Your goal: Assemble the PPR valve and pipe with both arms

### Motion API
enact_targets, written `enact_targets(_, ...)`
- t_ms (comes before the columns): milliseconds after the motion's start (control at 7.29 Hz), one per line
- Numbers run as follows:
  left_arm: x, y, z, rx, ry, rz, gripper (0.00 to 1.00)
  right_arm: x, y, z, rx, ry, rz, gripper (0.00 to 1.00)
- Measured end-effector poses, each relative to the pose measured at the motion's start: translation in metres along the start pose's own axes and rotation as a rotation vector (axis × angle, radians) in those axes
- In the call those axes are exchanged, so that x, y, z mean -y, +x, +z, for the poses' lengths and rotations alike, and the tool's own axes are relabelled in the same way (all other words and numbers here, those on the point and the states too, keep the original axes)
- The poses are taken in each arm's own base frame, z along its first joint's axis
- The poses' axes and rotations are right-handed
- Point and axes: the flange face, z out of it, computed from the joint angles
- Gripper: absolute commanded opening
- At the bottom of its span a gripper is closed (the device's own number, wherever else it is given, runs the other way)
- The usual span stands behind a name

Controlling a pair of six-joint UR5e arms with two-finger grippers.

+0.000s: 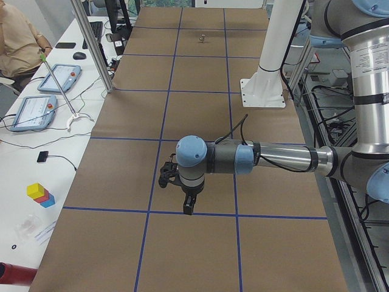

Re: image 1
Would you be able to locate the upper blue teach pendant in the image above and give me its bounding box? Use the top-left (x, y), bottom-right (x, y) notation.
top-left (37, 64), bottom-right (81, 93)

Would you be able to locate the yellow cube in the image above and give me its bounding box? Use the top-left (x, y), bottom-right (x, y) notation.
top-left (26, 183), bottom-right (45, 200)

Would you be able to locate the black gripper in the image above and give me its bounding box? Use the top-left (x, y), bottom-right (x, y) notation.
top-left (181, 184), bottom-right (203, 215)

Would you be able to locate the aluminium frame post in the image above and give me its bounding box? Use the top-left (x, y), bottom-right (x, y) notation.
top-left (71, 0), bottom-right (113, 93)

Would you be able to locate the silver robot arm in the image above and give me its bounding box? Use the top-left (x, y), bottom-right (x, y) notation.
top-left (173, 1), bottom-right (388, 215)

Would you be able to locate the white camera mast column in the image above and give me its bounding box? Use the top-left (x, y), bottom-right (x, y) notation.
top-left (240, 0), bottom-right (305, 108)

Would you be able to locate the black smartphone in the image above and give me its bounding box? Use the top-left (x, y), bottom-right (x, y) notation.
top-left (55, 42), bottom-right (76, 49)

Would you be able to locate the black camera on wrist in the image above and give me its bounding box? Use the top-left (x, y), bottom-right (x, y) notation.
top-left (158, 153), bottom-right (181, 188)

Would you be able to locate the lower blue teach pendant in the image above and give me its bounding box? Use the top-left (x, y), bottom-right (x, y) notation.
top-left (10, 95), bottom-right (57, 132)

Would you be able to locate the red cube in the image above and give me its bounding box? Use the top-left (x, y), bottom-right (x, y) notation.
top-left (34, 189), bottom-right (50, 204)

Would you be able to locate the blue teach pendant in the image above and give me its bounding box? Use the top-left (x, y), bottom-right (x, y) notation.
top-left (10, 95), bottom-right (57, 132)
top-left (37, 64), bottom-right (81, 93)

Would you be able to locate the red cylinder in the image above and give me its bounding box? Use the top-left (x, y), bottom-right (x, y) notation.
top-left (1, 262), bottom-right (37, 286)

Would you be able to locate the black keyboard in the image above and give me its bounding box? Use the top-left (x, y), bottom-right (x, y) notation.
top-left (89, 21), bottom-right (103, 44)

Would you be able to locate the black monitor stand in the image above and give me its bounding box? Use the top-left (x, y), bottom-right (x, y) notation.
top-left (105, 0), bottom-right (133, 38)

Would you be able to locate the small black box with cable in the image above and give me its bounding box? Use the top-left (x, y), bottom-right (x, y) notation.
top-left (36, 151), bottom-right (49, 163)

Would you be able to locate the clear plastic bag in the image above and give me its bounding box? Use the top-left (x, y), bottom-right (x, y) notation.
top-left (15, 214), bottom-right (42, 242)

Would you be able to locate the blue cube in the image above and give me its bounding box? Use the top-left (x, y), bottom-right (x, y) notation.
top-left (40, 193), bottom-right (55, 208)

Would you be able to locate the black computer mouse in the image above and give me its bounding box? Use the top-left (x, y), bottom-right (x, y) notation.
top-left (72, 52), bottom-right (86, 60)

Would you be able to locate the seated person beige shirt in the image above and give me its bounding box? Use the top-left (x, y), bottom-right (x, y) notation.
top-left (1, 1), bottom-right (52, 79)

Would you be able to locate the reacher grabber stick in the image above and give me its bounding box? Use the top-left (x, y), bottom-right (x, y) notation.
top-left (40, 53), bottom-right (94, 132)

